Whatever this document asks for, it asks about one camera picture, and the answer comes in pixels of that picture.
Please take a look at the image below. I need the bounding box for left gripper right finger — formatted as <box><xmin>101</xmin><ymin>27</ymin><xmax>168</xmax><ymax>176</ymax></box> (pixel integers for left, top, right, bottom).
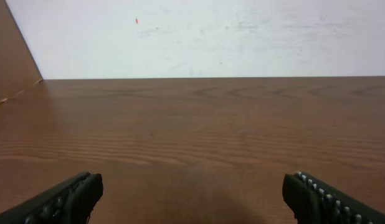
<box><xmin>282</xmin><ymin>171</ymin><xmax>385</xmax><ymax>224</ymax></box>

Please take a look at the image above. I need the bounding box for brown wooden side panel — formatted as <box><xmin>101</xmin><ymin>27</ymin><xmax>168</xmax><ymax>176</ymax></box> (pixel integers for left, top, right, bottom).
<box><xmin>0</xmin><ymin>0</ymin><xmax>42</xmax><ymax>104</ymax></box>

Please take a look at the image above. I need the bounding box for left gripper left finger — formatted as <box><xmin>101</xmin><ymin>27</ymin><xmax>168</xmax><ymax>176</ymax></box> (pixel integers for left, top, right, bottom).
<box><xmin>0</xmin><ymin>172</ymin><xmax>103</xmax><ymax>224</ymax></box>

